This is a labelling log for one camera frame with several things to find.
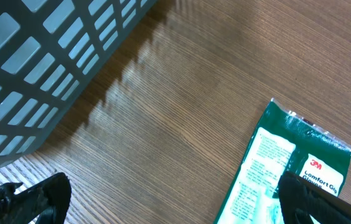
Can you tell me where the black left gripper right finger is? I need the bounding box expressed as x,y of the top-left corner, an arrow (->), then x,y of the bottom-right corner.
278,171 -> 351,224

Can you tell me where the black wire basket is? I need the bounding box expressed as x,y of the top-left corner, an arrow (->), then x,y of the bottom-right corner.
0,0 -> 153,168

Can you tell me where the green 3M sponge package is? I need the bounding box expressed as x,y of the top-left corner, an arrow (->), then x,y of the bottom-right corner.
215,99 -> 351,223

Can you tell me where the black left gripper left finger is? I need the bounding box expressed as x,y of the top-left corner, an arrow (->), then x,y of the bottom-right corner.
0,172 -> 72,223

